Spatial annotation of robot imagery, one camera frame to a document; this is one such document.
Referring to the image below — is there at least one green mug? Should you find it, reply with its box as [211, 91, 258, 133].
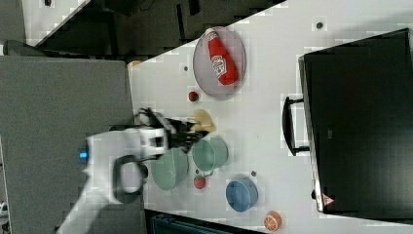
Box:
[191, 136, 229, 177]

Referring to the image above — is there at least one yellow plush peeled banana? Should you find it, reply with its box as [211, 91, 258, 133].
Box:
[190, 109, 216, 133]

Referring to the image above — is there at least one orange slice toy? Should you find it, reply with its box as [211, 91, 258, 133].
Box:
[264, 211, 282, 232]

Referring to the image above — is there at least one red ketchup bottle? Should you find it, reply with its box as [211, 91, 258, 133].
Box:
[206, 28, 239, 86]

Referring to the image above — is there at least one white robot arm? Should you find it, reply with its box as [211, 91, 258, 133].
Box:
[55, 107, 216, 234]

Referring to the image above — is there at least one blue bowl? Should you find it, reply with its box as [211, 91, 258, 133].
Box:
[225, 177, 258, 213]

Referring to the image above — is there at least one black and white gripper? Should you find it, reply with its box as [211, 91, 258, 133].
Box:
[135, 107, 208, 160]

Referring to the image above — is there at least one green perforated colander bowl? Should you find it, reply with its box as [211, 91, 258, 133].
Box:
[151, 148, 189, 190]

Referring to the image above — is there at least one small red strawberry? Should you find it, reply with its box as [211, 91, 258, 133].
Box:
[188, 92, 199, 102]

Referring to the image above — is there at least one pink plate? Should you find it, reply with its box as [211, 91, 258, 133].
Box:
[193, 26, 246, 100]

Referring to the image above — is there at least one black toaster oven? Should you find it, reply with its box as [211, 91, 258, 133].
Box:
[282, 28, 413, 224]

